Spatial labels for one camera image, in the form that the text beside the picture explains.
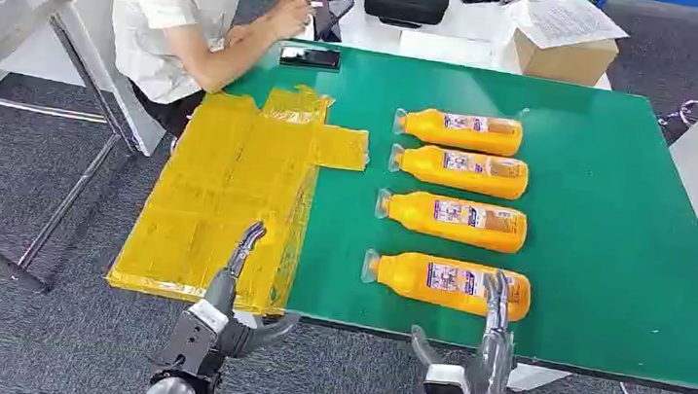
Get orange drink bottle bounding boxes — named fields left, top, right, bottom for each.
left=389, top=104, right=526, bottom=160
left=357, top=245, right=536, bottom=325
left=386, top=141, right=533, bottom=203
left=371, top=186, right=532, bottom=257

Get person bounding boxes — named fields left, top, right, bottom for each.
left=99, top=0, right=317, bottom=152

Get printed paper sheet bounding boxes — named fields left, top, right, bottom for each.
left=506, top=0, right=634, bottom=59

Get steel table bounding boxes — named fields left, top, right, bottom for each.
left=0, top=0, right=181, bottom=304

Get black smartphone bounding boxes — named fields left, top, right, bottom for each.
left=277, top=43, right=343, bottom=72

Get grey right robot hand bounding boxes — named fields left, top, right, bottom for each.
left=404, top=261, right=524, bottom=394

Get cardboard box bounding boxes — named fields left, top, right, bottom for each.
left=508, top=27, right=621, bottom=90

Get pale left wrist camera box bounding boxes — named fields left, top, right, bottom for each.
left=185, top=298, right=233, bottom=337

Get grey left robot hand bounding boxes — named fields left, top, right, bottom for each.
left=198, top=216, right=312, bottom=367

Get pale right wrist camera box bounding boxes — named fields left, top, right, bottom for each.
left=423, top=361, right=470, bottom=390

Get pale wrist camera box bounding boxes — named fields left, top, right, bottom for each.
left=185, top=298, right=233, bottom=337
left=423, top=361, right=470, bottom=390

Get green mat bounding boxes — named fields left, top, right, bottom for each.
left=197, top=34, right=698, bottom=394

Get yellow sheet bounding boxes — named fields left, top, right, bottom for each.
left=103, top=67, right=377, bottom=325

